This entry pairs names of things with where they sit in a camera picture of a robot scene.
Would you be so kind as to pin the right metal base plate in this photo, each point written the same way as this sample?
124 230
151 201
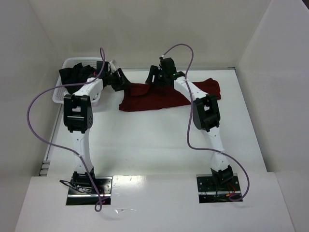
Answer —
209 192

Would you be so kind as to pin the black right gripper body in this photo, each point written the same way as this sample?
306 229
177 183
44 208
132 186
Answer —
156 75

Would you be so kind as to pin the metal base plate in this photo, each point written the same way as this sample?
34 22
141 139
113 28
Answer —
209 192
85 194

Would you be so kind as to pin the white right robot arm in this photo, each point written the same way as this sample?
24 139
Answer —
204 112

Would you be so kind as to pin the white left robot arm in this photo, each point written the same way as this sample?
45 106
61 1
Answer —
78 118

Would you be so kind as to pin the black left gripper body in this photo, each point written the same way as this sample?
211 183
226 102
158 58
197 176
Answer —
116 79

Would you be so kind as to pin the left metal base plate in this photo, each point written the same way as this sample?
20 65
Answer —
85 194

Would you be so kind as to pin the black t-shirt in basket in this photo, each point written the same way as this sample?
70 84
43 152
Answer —
77 74

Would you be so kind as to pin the grey bracket at left edge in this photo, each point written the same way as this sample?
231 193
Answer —
44 168

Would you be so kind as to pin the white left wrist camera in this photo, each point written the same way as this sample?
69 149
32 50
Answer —
112 66

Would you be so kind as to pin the dark red t-shirt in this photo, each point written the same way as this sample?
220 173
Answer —
144 97

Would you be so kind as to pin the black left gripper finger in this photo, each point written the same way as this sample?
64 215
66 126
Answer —
119 73
125 84

